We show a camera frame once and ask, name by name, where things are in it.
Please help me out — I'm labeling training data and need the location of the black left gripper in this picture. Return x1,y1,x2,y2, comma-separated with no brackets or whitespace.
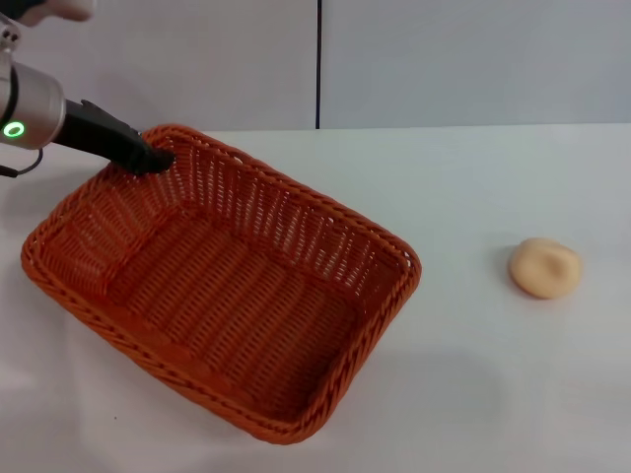
52,99,177,176

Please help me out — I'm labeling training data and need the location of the orange woven rectangular basket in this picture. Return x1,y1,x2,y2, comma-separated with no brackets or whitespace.
20,123,424,445

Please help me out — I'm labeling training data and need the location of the round beige bread bun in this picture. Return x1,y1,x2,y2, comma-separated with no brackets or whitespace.
509,236,584,301

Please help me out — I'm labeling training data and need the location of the thin black cable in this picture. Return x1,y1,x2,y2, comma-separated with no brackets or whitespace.
0,146,44,178

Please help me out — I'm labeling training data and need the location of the black vertical wall panel strip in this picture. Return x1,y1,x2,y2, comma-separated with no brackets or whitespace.
315,0,323,130

